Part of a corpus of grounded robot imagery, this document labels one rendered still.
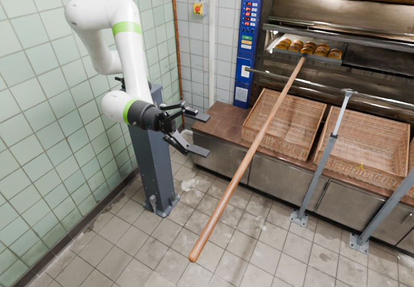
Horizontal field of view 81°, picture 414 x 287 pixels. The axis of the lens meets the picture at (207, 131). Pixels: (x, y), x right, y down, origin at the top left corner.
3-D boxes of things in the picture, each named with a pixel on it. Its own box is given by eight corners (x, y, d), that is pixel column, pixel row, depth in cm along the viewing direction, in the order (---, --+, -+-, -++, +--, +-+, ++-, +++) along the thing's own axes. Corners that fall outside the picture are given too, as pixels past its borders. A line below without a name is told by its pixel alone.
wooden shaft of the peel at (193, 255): (194, 265, 77) (194, 262, 75) (186, 261, 78) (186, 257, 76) (304, 60, 192) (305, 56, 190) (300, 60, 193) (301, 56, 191)
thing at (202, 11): (197, 12, 218) (196, 0, 211) (207, 13, 214) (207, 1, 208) (193, 14, 213) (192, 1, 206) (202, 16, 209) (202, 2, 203)
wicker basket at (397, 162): (321, 130, 220) (331, 104, 203) (393, 150, 200) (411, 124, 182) (311, 165, 187) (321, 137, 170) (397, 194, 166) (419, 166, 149)
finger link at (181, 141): (162, 127, 77) (161, 129, 78) (186, 153, 78) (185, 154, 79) (170, 121, 79) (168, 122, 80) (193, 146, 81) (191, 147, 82)
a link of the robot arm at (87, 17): (93, 60, 145) (56, -9, 93) (122, 56, 148) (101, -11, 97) (97, 80, 142) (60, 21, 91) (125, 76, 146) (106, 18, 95)
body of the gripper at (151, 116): (156, 101, 80) (179, 108, 77) (159, 122, 85) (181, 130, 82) (140, 113, 75) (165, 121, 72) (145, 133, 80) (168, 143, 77)
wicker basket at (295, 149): (259, 111, 243) (263, 87, 226) (318, 129, 221) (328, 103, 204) (239, 139, 210) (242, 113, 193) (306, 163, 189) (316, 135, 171)
